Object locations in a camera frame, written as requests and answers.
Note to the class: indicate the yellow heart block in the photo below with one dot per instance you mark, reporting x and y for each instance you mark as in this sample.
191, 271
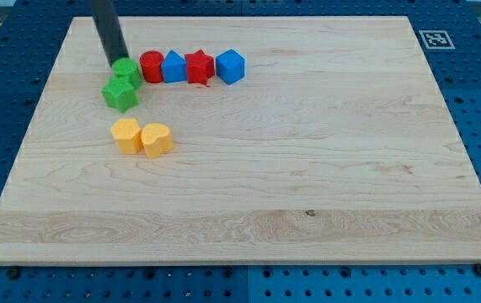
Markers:
156, 139

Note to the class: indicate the blue cube block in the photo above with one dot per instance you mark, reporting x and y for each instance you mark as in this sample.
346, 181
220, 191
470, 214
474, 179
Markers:
230, 66

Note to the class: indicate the red star block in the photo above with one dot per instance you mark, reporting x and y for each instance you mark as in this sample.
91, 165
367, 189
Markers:
200, 67

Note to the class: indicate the light wooden board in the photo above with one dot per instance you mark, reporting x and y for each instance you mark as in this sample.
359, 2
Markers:
337, 148

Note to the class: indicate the blue triangle block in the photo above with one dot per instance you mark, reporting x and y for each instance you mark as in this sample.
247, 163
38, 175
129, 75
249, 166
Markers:
174, 68

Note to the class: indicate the yellow hexagon block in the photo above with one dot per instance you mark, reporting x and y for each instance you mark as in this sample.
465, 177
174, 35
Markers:
127, 135

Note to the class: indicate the red cylinder block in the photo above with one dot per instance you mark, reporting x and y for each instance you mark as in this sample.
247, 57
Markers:
150, 62

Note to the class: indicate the green star block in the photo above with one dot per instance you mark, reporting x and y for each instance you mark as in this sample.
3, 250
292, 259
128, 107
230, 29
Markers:
120, 94

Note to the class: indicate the green cylinder block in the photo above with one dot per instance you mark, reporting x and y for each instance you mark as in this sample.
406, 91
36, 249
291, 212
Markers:
127, 67

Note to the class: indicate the black cylindrical pointer rod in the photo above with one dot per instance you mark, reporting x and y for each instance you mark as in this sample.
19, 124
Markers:
107, 24

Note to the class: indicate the white fiducial marker tag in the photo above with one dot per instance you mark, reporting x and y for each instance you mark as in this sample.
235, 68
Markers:
435, 39

